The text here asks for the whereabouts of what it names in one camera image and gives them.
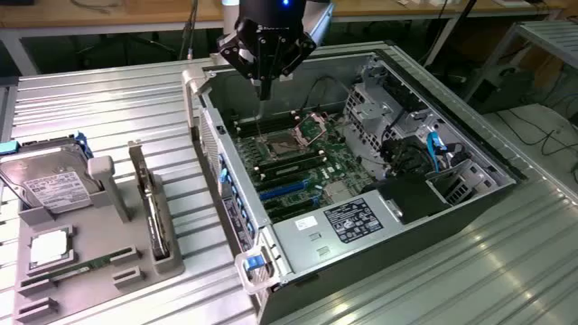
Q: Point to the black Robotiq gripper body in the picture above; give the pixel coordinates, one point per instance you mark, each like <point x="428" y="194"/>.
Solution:
<point x="271" y="17"/>

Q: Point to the black graphics card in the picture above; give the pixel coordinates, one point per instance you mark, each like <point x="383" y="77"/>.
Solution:
<point x="153" y="216"/>

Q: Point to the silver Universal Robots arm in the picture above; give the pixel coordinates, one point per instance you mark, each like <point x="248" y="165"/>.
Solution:
<point x="322" y="20"/>

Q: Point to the thin metal locking lever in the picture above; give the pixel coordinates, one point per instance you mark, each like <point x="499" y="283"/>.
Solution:
<point x="260" y="118"/>

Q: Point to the metal socket cover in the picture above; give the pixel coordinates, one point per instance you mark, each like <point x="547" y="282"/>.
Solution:
<point x="311" y="130"/>

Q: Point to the silver drive cage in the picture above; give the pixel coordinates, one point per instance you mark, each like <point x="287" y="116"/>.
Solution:
<point x="370" y="111"/>

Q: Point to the CPU socket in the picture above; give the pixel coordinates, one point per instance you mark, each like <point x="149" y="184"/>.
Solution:
<point x="281" y="145"/>

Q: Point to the green motherboard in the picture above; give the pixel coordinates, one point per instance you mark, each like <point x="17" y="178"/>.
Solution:
<point x="336" y="162"/>

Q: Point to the black installed RAM stick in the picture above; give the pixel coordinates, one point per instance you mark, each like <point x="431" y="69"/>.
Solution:
<point x="291" y="167"/>

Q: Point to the blue expansion slot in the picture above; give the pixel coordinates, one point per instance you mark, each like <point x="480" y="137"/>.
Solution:
<point x="281" y="191"/>

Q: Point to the silver chipset heatsink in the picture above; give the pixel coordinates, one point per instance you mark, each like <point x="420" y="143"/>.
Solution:
<point x="339" y="191"/>

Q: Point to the wooden desk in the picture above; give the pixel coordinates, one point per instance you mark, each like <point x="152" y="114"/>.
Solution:
<point x="496" y="10"/>

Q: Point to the black floor device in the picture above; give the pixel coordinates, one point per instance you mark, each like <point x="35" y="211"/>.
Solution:
<point x="506" y="88"/>

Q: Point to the black plastic fan shroud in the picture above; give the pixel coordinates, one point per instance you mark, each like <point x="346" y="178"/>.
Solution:
<point x="406" y="199"/>

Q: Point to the silver disk bay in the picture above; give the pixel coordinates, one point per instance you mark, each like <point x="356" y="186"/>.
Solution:
<point x="470" y="183"/>

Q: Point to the metal slat side table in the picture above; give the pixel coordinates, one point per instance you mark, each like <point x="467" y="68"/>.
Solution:
<point x="550" y="37"/>

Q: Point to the silver hard disk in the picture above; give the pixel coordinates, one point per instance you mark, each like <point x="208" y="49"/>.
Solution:
<point x="49" y="179"/>

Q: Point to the gray power supply unit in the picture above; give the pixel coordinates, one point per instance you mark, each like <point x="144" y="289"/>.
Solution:
<point x="307" y="243"/>

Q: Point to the blue disk caddy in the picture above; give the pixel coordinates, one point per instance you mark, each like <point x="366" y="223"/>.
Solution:
<point x="8" y="148"/>

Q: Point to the blue case latch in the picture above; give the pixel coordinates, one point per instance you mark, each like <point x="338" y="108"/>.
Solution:
<point x="252" y="262"/>

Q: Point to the open black PC case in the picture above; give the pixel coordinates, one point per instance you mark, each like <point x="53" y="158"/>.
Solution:
<point x="406" y="254"/>

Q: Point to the gray parts rack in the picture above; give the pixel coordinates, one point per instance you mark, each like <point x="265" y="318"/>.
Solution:
<point x="99" y="247"/>

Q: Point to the silver CPU chip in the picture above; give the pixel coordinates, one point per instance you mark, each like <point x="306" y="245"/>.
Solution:
<point x="49" y="247"/>

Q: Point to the green RAM stick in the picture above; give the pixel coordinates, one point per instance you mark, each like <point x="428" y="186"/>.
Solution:
<point x="85" y="265"/>

